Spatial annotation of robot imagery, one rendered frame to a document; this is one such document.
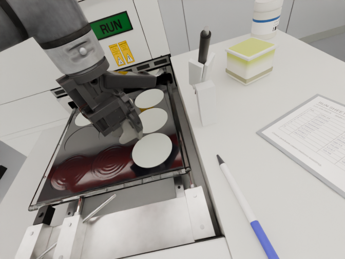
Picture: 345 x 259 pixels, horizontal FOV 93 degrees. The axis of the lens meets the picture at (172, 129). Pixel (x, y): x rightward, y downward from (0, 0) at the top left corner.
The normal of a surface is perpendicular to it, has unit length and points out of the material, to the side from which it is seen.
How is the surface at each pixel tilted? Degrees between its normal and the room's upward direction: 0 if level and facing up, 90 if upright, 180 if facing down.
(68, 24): 90
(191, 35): 90
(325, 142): 0
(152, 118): 0
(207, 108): 90
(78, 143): 0
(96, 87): 90
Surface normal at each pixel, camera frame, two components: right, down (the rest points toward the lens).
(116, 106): 0.67, 0.43
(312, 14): 0.14, 0.71
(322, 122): -0.23, -0.66
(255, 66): 0.41, 0.60
